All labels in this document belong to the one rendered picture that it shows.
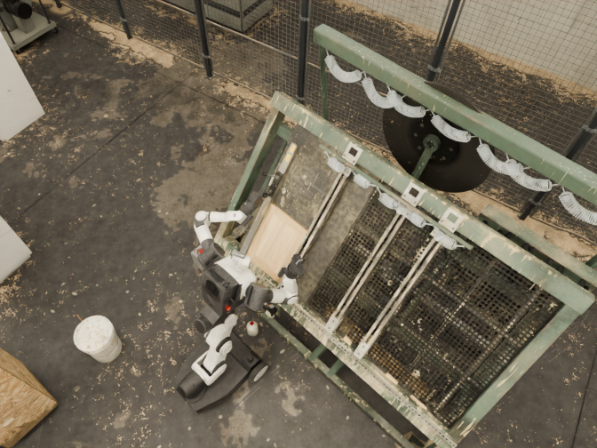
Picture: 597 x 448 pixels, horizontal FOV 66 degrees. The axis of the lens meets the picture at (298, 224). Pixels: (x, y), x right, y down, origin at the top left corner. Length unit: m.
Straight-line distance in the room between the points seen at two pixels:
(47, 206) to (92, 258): 0.86
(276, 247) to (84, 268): 2.17
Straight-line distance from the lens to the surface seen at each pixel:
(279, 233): 3.31
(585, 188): 2.75
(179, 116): 5.94
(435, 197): 2.71
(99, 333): 4.09
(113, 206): 5.19
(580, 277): 2.90
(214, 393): 3.92
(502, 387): 3.00
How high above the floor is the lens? 3.93
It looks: 56 degrees down
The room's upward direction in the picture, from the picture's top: 4 degrees clockwise
